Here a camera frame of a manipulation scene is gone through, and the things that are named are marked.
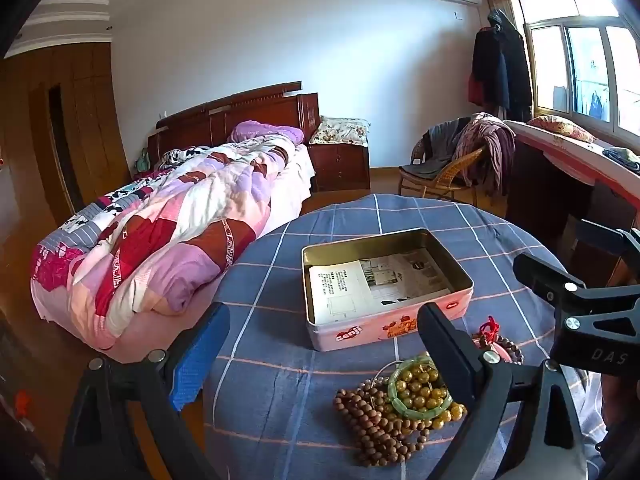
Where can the printed paper sheet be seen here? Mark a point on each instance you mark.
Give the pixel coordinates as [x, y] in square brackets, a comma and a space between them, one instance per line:
[345, 290]

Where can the wicker chair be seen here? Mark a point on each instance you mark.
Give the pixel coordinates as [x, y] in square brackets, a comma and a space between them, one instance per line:
[465, 162]

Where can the teal bag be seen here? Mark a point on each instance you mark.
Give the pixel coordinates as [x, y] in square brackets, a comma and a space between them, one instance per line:
[143, 162]

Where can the wooden nightstand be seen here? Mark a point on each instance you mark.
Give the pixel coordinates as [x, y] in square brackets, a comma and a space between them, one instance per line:
[340, 167]

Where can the purple pillow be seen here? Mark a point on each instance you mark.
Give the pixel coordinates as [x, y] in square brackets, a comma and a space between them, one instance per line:
[265, 131]

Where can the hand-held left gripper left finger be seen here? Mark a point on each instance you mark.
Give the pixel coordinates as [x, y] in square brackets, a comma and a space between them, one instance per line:
[195, 360]

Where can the floral cushion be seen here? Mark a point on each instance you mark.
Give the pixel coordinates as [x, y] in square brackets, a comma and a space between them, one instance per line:
[340, 131]

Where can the green jade bangle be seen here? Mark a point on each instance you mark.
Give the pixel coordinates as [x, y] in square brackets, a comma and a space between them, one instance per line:
[395, 395]

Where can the pink patchwork quilt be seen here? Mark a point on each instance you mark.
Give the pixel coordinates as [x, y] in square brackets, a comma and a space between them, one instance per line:
[175, 220]

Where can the blue checked tablecloth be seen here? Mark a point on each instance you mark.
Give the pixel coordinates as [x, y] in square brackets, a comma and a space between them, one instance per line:
[350, 220]

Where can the pink tin box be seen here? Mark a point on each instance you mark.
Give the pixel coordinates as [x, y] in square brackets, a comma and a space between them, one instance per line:
[350, 332]

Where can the hanging dark coats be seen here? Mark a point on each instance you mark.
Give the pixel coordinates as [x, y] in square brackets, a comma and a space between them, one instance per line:
[500, 70]

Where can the purple garment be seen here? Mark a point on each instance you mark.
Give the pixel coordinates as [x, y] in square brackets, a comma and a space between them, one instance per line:
[492, 150]

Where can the window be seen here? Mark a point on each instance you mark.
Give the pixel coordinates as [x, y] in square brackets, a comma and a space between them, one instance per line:
[585, 65]

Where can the grey garment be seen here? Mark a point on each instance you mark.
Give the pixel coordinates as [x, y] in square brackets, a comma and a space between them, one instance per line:
[435, 152]

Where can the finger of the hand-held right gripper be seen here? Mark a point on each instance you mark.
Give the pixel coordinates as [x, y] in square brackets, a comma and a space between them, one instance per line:
[607, 237]
[542, 272]

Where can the dark cloth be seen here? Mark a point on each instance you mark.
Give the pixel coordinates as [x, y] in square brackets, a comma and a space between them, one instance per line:
[622, 157]

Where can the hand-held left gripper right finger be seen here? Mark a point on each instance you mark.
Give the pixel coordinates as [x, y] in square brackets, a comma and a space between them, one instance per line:
[450, 355]

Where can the wooden wardrobe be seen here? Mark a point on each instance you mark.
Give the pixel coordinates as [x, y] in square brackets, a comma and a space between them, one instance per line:
[90, 125]

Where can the pink bangle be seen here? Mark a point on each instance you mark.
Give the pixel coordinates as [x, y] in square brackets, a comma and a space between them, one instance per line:
[504, 354]

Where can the wooden bed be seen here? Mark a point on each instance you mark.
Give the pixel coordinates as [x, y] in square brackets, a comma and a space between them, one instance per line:
[225, 110]

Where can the red floral pillow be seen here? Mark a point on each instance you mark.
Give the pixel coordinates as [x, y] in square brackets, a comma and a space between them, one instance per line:
[560, 127]

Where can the wooden desk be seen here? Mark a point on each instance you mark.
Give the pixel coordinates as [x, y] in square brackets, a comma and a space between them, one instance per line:
[550, 195]

